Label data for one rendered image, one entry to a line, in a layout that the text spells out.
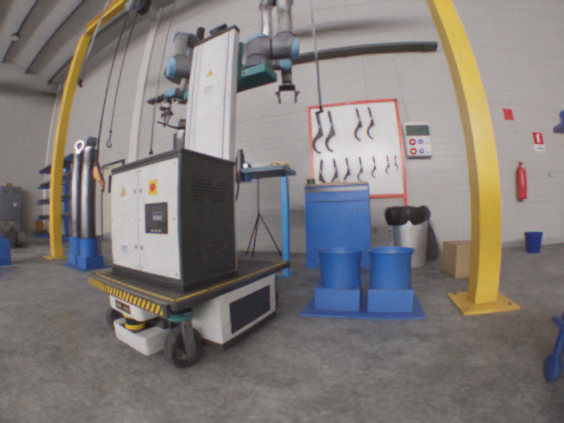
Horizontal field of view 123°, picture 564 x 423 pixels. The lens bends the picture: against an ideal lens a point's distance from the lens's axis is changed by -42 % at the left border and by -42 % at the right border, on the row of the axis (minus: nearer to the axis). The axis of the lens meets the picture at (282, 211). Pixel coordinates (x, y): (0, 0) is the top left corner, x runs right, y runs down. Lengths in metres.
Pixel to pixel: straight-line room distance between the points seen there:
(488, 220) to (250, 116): 4.14
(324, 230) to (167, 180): 2.16
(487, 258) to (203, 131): 1.83
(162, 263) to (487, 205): 1.71
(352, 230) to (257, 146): 2.47
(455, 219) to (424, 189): 0.67
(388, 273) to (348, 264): 0.24
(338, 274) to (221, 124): 1.07
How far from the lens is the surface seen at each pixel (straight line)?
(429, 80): 4.69
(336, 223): 2.86
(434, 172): 4.18
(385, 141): 4.14
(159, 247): 1.04
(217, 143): 1.43
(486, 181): 1.72
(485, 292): 1.79
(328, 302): 1.61
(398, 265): 1.54
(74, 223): 3.74
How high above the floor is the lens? 0.59
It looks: 1 degrees up
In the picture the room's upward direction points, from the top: 1 degrees counter-clockwise
